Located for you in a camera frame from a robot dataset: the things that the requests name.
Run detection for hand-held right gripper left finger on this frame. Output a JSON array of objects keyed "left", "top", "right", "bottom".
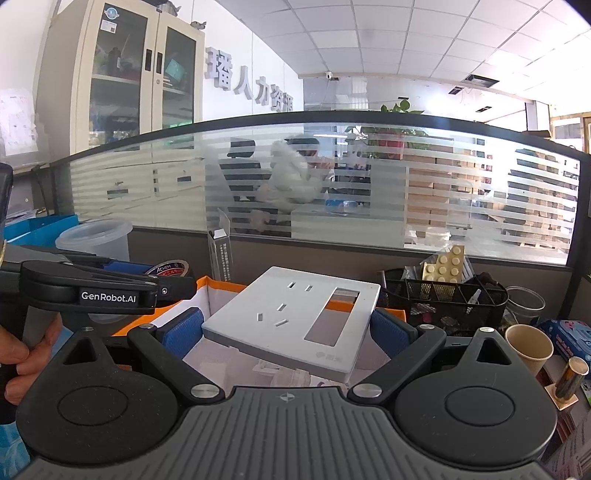
[{"left": 45, "top": 309, "right": 227, "bottom": 408}]

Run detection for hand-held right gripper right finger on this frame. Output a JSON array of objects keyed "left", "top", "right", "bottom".
[{"left": 347, "top": 308, "right": 530, "bottom": 408}]

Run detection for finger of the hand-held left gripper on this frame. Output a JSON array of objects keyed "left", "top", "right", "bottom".
[
  {"left": 154, "top": 275, "right": 198, "bottom": 306},
  {"left": 60, "top": 258, "right": 162, "bottom": 280}
]

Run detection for black electrical tape roll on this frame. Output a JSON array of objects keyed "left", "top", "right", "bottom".
[{"left": 145, "top": 259, "right": 195, "bottom": 278}]

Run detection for orange cardboard box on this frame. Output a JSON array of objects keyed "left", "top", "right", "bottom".
[{"left": 111, "top": 275, "right": 407, "bottom": 398}]

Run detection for white socket cover panel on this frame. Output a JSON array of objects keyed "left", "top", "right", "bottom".
[{"left": 202, "top": 266, "right": 382, "bottom": 384}]

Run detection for person's left hand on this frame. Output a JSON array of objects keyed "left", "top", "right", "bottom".
[{"left": 4, "top": 318, "right": 64, "bottom": 407}]

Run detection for clear plastic cup green logo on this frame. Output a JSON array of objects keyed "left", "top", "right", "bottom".
[{"left": 55, "top": 220, "right": 134, "bottom": 324}]

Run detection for clear acrylic sign holder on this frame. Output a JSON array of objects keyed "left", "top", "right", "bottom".
[{"left": 207, "top": 207, "right": 234, "bottom": 282}]

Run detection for black mesh desk organizer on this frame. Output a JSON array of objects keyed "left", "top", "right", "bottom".
[{"left": 379, "top": 267, "right": 509, "bottom": 334}]

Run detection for blue cardboard box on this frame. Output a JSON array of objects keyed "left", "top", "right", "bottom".
[{"left": 0, "top": 215, "right": 80, "bottom": 246}]

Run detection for yellow building brick plate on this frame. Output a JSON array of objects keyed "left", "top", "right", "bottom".
[{"left": 424, "top": 245, "right": 465, "bottom": 284}]

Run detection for clear glass jar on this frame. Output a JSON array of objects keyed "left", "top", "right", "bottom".
[{"left": 505, "top": 286, "right": 546, "bottom": 325}]

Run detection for paper cup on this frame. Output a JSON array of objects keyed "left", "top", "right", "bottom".
[{"left": 504, "top": 324, "right": 554, "bottom": 377}]

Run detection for frosted glass partition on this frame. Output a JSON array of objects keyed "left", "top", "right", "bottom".
[{"left": 53, "top": 111, "right": 583, "bottom": 266}]

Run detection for blue printed carton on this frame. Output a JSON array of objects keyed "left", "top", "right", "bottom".
[{"left": 538, "top": 318, "right": 591, "bottom": 367}]

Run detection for perfume bottle gold cap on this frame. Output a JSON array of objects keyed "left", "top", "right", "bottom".
[{"left": 545, "top": 356, "right": 590, "bottom": 409}]

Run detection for beige glass door cabinet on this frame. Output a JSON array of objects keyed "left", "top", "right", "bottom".
[{"left": 36, "top": 0, "right": 206, "bottom": 158}]

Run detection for potted green plant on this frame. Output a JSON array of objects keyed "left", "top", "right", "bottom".
[{"left": 345, "top": 98, "right": 431, "bottom": 160}]

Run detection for white wall paper sheet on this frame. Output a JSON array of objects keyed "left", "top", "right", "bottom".
[{"left": 0, "top": 88, "right": 38, "bottom": 158}]

